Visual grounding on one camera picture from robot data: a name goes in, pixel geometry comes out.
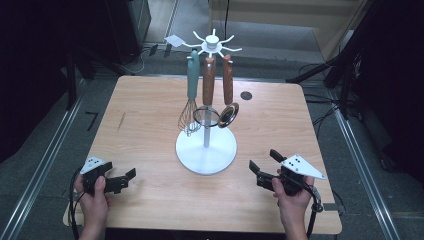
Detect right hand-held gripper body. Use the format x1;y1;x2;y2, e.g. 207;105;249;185
257;153;327;197

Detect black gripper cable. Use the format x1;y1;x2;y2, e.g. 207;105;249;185
298;179;324;239
68;168;87;240

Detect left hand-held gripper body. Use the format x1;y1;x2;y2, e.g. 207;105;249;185
79;156;129;195

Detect person's right hand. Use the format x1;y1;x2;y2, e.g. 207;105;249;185
271;174;315;218

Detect white utensil rack stand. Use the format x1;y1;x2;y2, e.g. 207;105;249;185
181;28;243;176

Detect wooden handled mesh strainer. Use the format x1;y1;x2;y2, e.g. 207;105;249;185
192;56;221;129

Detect wooden handled steel measuring spoon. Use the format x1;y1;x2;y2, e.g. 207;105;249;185
217;54;240;130

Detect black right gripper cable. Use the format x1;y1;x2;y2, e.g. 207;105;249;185
298;179;324;239

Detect teal handled wire whisk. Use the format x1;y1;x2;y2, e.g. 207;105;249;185
177;49;202;138

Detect black metal frame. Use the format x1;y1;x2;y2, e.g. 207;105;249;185
285;0;424;121

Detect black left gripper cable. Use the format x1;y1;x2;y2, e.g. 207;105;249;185
68;168;87;240

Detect white floor cable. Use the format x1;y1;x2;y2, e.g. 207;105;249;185
119;49;147;75

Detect black metal stand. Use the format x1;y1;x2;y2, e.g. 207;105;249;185
64;48;101;112

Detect black hanging cable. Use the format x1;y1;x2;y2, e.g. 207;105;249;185
225;0;232;34

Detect black angled floor tape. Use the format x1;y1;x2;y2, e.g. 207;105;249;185
84;111;99;132

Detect black floor cables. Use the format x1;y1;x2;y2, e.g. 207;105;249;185
299;62;344;138

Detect metal floor rail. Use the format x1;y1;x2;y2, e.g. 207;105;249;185
0;79;88;240
328;89;401;240

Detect person's left hand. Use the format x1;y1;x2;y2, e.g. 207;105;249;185
74;175;110;229

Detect white paper sheet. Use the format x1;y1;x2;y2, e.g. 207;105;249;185
164;34;185;48

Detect black cabinet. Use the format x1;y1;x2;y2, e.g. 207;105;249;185
105;0;152;65

